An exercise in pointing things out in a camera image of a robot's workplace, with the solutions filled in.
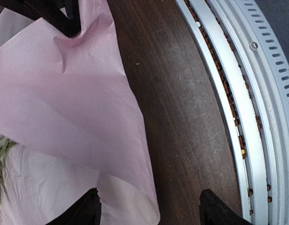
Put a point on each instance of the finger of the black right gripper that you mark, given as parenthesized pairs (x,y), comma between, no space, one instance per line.
(64,15)

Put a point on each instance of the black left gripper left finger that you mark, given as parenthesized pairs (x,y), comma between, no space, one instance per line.
(87,210)

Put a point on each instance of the aluminium front rail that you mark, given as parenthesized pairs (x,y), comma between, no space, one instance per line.
(250,75)

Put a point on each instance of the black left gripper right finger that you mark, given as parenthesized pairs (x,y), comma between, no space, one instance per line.
(213,211)

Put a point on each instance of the pink wrapping paper sheet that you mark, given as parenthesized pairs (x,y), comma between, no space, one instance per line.
(67,104)

